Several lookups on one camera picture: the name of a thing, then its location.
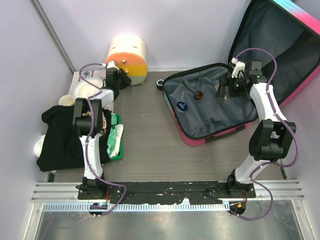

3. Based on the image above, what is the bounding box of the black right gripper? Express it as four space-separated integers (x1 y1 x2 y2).
215 74 247 98

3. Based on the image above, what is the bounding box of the small gold perfume bottle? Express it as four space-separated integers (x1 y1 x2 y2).
221 86 230 102

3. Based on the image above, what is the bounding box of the pastel three-drawer storage box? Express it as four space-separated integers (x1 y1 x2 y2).
105 34 148 86

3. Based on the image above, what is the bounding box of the small amber glass jar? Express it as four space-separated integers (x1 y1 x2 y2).
194 91 203 100

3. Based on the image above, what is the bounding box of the green tie-dye garment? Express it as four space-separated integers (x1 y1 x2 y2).
106 113 124 158

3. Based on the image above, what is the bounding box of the pink and teal children's suitcase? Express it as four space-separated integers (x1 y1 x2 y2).
161 0 320 146

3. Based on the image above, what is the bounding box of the black floral print shirt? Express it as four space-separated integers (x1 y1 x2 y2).
36 104 113 173

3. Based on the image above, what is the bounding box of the white towel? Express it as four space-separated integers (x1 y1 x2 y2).
33 134 46 158

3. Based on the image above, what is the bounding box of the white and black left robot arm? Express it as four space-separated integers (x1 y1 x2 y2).
72 63 131 200

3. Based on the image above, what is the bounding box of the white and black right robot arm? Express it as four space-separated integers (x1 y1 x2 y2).
215 57 297 198

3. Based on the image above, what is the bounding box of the white paper plate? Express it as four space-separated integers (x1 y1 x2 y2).
71 77 103 99

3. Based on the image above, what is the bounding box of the yellow ceramic mug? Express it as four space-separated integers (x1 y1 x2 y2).
58 95 75 107

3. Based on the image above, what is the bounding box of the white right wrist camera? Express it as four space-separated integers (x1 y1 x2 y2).
231 57 246 79

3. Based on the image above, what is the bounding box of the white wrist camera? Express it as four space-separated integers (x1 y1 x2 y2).
231 57 246 79
106 60 119 72

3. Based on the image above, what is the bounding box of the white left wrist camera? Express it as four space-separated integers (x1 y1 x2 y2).
106 60 119 72

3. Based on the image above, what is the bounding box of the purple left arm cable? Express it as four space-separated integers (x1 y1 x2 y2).
78 63 127 217

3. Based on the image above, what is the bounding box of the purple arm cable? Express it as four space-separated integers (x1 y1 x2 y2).
228 47 301 221
78 63 127 217

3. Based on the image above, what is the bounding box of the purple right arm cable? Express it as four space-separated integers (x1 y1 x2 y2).
228 47 301 221

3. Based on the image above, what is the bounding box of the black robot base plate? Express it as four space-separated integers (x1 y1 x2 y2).
76 181 256 205

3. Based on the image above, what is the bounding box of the aluminium frame rail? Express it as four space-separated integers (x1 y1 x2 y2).
31 180 305 203

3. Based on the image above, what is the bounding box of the white slotted cable duct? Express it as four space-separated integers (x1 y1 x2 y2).
42 201 230 213

